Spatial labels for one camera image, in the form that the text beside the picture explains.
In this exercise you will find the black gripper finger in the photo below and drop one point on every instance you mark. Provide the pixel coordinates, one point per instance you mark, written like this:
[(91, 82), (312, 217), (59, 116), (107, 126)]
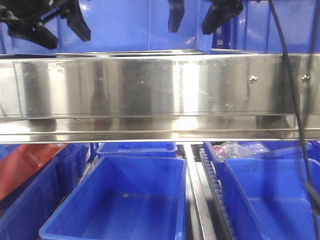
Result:
[(220, 12), (28, 28), (71, 11), (176, 14)]

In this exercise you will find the large silver tray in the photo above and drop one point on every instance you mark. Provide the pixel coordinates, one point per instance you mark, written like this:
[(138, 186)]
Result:
[(143, 53)]

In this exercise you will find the blue ribbed crate upper right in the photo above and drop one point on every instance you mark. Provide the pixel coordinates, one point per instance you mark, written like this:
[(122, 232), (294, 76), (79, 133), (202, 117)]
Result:
[(255, 30)]

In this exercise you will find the large blue crate upper left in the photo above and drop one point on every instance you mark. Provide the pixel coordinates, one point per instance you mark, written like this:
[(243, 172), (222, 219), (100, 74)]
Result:
[(121, 25)]

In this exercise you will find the red cardboard package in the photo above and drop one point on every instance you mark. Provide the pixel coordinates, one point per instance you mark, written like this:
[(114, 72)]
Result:
[(23, 163)]

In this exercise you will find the clear plastic bag with parts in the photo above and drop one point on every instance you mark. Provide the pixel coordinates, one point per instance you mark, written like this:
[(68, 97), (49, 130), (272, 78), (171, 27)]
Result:
[(236, 149)]

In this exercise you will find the blue bin rear centre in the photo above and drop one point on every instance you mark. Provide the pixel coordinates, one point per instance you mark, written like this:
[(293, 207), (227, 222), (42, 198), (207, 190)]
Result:
[(149, 149)]

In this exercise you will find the blue bin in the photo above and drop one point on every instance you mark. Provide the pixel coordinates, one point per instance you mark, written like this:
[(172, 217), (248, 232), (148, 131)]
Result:
[(277, 149), (149, 149), (27, 208), (266, 200), (124, 198)]

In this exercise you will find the blue bin rear right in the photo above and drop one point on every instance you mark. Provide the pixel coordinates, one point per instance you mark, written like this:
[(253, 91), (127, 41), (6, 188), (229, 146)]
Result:
[(277, 149)]

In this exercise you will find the blue bin lower left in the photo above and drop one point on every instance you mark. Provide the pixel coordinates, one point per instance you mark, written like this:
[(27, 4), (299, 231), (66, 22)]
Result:
[(27, 208)]

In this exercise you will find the blue bin lower centre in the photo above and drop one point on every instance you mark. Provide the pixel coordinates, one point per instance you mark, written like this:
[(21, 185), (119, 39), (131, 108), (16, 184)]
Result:
[(124, 198)]

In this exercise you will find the blue bin lower right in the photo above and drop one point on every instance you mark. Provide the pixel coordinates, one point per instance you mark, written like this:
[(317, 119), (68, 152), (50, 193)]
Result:
[(266, 200)]

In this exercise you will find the roller conveyor track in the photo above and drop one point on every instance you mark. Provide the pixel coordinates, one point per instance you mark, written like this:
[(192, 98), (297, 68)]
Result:
[(207, 217)]

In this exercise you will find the left rail bolt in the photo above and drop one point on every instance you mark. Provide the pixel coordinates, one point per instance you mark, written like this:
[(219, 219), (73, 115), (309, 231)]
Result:
[(253, 79)]

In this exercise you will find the rail bolt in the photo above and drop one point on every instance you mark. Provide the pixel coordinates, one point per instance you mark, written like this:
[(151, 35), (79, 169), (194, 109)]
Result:
[(253, 79), (305, 79)]

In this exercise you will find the stainless steel shelf rail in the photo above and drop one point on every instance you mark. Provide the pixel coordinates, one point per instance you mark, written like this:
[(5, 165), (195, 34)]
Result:
[(178, 98)]

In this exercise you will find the right rail bolt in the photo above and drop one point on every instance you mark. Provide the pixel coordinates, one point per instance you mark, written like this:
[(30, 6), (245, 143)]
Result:
[(305, 79)]

